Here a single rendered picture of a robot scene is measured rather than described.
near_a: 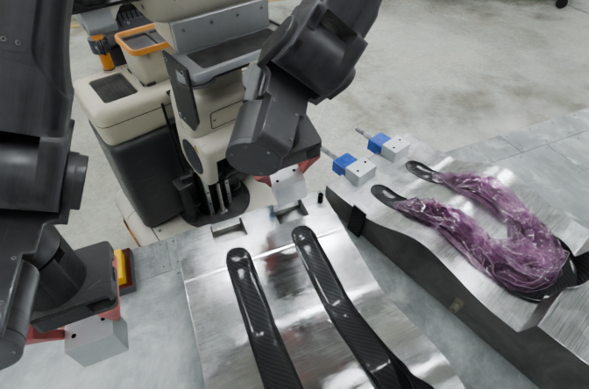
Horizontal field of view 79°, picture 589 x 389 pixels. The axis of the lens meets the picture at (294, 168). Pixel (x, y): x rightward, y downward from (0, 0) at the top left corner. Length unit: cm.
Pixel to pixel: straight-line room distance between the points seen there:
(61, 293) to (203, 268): 22
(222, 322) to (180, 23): 52
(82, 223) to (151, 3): 141
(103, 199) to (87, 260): 163
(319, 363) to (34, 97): 39
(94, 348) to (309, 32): 41
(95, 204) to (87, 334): 158
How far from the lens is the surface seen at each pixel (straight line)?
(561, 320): 60
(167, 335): 64
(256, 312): 54
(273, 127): 34
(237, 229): 63
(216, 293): 55
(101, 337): 48
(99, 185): 214
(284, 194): 55
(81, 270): 41
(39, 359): 70
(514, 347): 64
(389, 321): 52
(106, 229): 191
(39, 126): 28
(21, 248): 31
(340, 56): 36
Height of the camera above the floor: 137
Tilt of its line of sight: 44 degrees down
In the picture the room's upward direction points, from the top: straight up
